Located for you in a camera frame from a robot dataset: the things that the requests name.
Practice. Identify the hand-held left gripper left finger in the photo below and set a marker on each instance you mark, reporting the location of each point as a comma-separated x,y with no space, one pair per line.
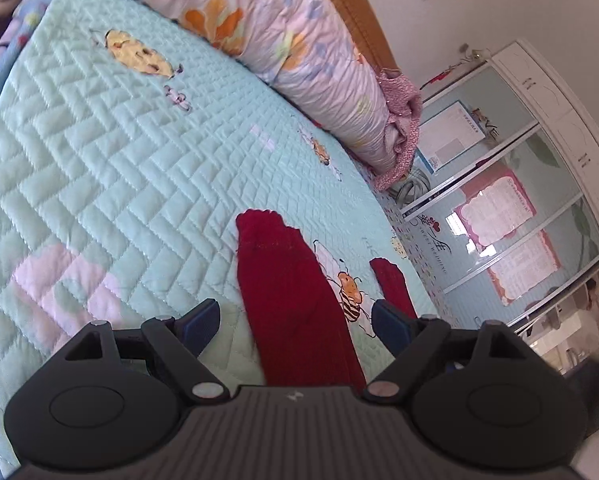
202,320

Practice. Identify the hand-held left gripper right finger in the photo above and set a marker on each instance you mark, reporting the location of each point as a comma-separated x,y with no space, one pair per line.
389,322

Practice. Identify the red knit garment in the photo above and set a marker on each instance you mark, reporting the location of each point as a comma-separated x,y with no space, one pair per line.
289,300

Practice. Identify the grey round fan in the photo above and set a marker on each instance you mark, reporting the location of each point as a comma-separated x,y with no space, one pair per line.
412,187

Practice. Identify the pink bordered poster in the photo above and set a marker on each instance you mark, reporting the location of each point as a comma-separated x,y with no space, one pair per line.
524,270
497,210

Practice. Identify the mint quilted bedspread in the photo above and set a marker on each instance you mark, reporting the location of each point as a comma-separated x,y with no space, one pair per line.
104,185

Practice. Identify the blue bordered poster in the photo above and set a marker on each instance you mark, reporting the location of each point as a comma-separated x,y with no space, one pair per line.
449,137

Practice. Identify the pink knit cloth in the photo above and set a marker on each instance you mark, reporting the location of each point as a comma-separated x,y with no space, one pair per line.
402,110

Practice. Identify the red hanging ornament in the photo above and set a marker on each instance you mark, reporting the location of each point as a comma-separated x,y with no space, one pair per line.
444,75

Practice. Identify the white sliding door wardrobe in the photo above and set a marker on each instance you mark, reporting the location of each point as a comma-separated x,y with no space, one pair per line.
554,110

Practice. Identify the floral long pillow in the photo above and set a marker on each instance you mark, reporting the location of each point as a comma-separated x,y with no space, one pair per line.
289,50

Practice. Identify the wooden headboard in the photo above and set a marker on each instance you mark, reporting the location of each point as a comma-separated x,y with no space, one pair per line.
354,10

